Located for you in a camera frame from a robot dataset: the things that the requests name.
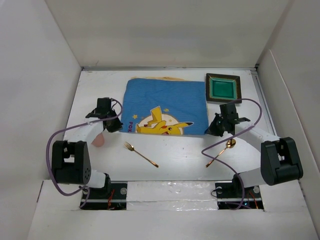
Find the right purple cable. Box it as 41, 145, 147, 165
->
201, 97, 263, 210

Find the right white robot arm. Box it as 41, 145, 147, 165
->
205, 102, 304, 197

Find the square green ceramic plate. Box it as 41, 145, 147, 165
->
205, 73, 242, 103

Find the gold spoon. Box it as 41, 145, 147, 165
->
205, 138, 237, 168

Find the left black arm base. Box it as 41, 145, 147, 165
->
80, 178, 128, 211

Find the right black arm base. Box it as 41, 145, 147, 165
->
210, 175, 264, 210

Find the gold fork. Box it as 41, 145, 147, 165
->
124, 142, 159, 168

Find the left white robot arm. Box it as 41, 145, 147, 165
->
46, 97, 123, 199

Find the pink plastic cup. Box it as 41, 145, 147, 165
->
91, 133, 105, 148

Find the blue and yellow cloth placemat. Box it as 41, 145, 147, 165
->
121, 78, 209, 136

